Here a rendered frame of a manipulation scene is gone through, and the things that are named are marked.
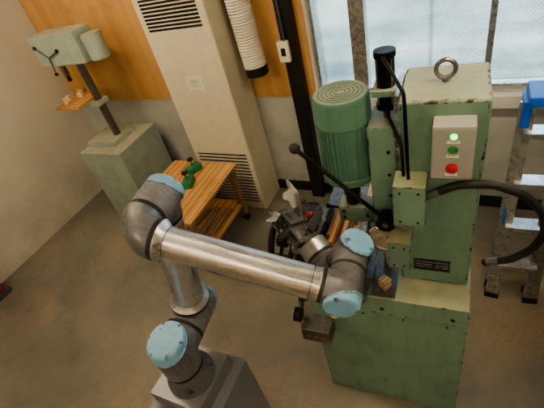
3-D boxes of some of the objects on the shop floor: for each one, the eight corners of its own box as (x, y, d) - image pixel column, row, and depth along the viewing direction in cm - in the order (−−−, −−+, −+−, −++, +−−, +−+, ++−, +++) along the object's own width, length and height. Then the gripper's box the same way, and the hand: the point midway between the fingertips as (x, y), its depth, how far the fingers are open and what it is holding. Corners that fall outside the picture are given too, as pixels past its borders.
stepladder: (483, 278, 231) (513, 80, 166) (534, 285, 220) (588, 77, 155) (483, 298, 219) (516, 94, 154) (537, 307, 208) (597, 92, 144)
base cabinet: (350, 310, 233) (335, 224, 189) (456, 329, 210) (469, 235, 166) (331, 382, 203) (308, 301, 159) (454, 414, 180) (468, 329, 136)
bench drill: (144, 184, 398) (57, 22, 300) (194, 187, 372) (116, 12, 274) (115, 215, 366) (6, 47, 268) (167, 222, 340) (67, 38, 242)
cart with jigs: (197, 209, 345) (169, 148, 305) (254, 215, 320) (231, 150, 280) (154, 265, 302) (115, 203, 262) (216, 278, 277) (183, 211, 237)
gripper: (313, 227, 110) (274, 177, 118) (285, 265, 123) (251, 218, 131) (333, 219, 116) (294, 172, 124) (303, 257, 129) (269, 213, 137)
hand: (278, 194), depth 129 cm, fingers open, 14 cm apart
